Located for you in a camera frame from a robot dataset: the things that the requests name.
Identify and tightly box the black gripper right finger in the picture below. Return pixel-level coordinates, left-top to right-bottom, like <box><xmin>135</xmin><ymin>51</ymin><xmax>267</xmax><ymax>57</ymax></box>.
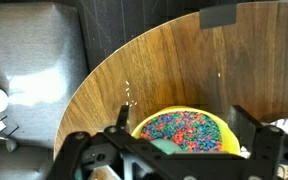
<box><xmin>227</xmin><ymin>104</ymin><xmax>288</xmax><ymax>180</ymax></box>

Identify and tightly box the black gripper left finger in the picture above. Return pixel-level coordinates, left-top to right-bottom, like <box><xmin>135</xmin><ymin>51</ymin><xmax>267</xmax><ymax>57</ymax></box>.
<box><xmin>47</xmin><ymin>104</ymin><xmax>142</xmax><ymax>180</ymax></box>

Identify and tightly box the yellow bowl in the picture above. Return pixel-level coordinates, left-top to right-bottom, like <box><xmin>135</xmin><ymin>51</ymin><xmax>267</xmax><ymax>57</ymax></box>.
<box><xmin>131</xmin><ymin>105</ymin><xmax>242</xmax><ymax>156</ymax></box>

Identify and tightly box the colourful cereal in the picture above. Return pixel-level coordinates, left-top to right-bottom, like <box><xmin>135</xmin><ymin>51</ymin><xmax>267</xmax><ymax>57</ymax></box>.
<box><xmin>139</xmin><ymin>111</ymin><xmax>224</xmax><ymax>153</ymax></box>

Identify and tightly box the dark grey sofa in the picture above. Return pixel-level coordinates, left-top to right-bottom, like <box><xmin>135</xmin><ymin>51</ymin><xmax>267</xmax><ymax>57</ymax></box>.
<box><xmin>0</xmin><ymin>1</ymin><xmax>90</xmax><ymax>180</ymax></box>

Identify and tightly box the round wooden table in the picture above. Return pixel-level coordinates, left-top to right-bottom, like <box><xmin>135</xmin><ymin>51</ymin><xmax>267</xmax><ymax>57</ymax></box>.
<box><xmin>53</xmin><ymin>1</ymin><xmax>288</xmax><ymax>161</ymax></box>

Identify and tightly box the black rectangular patch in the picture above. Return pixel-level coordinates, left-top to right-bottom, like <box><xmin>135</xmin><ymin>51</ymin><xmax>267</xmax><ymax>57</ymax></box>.
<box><xmin>199</xmin><ymin>3</ymin><xmax>238</xmax><ymax>30</ymax></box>

